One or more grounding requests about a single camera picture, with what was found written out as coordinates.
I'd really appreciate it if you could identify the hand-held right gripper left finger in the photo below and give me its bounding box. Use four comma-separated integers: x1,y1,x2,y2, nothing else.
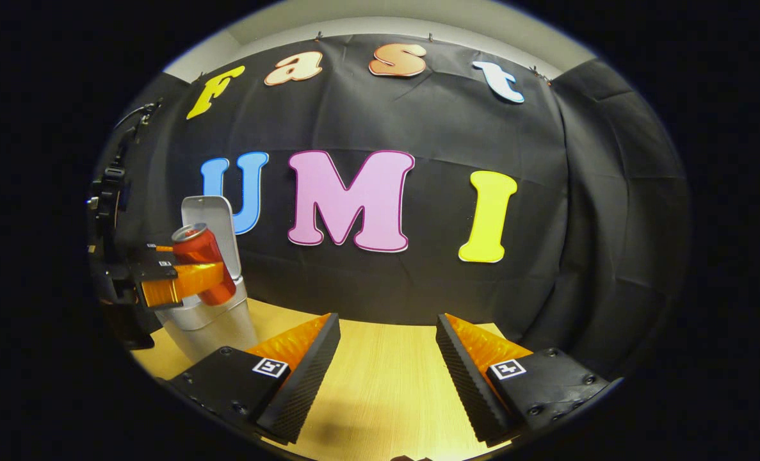
162,312,341,447

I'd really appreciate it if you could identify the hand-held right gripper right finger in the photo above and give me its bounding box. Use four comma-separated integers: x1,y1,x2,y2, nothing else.
435,314,614,449

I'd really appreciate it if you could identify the red pop can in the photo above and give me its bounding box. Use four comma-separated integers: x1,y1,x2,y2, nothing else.
171,222,238,307

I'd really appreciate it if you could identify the white desktop garbage bin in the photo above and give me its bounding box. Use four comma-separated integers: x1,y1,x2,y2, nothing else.
154,195,260,364

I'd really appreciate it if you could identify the wooden desktop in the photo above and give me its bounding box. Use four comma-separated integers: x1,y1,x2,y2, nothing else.
129,298,534,461

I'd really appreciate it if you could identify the black backdrop cloth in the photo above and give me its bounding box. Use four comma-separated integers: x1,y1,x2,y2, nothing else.
92,33,691,378

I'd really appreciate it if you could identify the thin gripper cable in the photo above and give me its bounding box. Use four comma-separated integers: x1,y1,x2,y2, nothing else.
112,97,164,132

